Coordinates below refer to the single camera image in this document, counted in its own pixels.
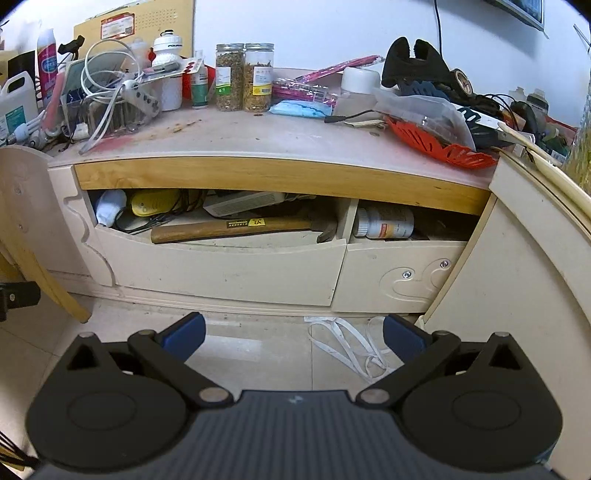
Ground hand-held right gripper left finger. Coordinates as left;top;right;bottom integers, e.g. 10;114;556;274
67;312;234;409

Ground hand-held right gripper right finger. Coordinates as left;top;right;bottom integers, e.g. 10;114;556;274
355;314;525;409

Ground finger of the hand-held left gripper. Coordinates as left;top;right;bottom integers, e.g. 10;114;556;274
0;281;40;321

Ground wide cream drawer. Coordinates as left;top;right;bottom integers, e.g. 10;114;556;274
93;223;348;308

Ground small cream drawer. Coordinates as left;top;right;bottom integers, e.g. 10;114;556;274
331;239;470;315

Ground white pill bottle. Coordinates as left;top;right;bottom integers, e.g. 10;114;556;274
353;205;416;241

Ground white sock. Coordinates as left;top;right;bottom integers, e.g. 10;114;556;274
95;189;127;228

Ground cream cabinet door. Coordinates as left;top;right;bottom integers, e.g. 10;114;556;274
424;154;591;469

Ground yellow plastic case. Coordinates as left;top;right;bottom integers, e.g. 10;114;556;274
129;190;182;217

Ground white router box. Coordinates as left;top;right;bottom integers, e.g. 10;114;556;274
203;191;288;219

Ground white spiral light bulb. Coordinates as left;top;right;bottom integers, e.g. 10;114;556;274
6;117;48;149

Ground cream wooden cabinet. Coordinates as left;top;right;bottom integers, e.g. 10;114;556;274
46;107;505;319

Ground white plastic jug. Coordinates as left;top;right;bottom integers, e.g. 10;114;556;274
0;74;38;149

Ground red plastic fan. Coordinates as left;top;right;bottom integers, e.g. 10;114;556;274
385;115;500;169

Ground clear plastic bag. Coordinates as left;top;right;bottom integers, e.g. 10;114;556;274
373;87;477;153

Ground pink spray can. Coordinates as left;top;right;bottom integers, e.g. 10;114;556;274
36;28;59;108

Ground green white small bottle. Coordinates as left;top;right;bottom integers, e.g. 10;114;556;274
190;51;210;110

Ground blue plastic hair clip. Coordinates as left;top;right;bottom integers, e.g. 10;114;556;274
398;78;450;101

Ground blue face mask pack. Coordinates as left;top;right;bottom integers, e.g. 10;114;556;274
267;100;334;119

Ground white lidded plastic container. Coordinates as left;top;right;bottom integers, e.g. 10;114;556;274
332;66;382;119

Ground glass jar of dried herbs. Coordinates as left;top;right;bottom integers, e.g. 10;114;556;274
215;43;246;113
243;42;276;113

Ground black tape roll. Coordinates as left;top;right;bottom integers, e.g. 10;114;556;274
450;68;475;96

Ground red pill blister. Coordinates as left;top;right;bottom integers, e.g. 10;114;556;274
177;54;205;75

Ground pink packaged sticks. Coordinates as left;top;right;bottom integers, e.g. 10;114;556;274
271;54;386;106

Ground white sports bottle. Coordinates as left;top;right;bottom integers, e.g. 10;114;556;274
151;30;185;112

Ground cardboard box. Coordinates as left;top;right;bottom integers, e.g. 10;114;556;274
73;0;195;52

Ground white strap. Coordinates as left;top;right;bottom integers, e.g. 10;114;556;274
305;316;399;382

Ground wooden handle hammer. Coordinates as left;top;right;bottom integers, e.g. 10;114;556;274
150;213;340;245

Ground black cables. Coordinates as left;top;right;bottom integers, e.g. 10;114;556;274
113;189;218;234

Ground white coiled cable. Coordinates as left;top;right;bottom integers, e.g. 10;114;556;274
79;39;141;155

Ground black wall cable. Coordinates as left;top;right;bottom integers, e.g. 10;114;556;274
433;0;445;54

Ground wall picture frame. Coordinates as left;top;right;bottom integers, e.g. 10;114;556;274
484;0;549;32

